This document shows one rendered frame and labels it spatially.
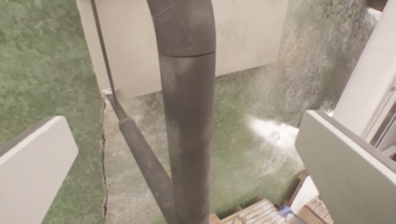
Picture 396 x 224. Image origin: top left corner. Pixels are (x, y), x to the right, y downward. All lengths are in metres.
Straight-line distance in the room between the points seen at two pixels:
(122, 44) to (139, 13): 0.11
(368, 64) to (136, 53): 1.55
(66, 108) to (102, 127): 0.18
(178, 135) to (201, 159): 0.03
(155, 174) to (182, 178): 0.19
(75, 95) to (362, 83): 1.76
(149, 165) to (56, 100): 0.62
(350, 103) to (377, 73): 0.26
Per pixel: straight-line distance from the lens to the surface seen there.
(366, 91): 1.81
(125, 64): 0.71
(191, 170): 0.18
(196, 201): 0.21
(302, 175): 3.15
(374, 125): 2.00
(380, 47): 1.83
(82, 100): 0.95
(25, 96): 0.95
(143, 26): 0.71
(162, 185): 0.36
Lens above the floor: 0.87
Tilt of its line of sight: 47 degrees down
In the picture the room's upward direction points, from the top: 130 degrees clockwise
